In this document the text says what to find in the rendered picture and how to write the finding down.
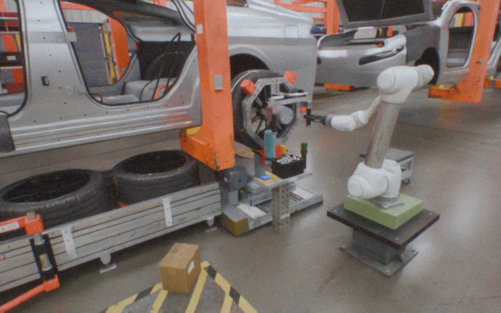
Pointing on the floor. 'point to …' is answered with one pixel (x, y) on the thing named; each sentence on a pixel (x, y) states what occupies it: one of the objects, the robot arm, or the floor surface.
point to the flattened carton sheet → (245, 153)
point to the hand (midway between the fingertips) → (309, 116)
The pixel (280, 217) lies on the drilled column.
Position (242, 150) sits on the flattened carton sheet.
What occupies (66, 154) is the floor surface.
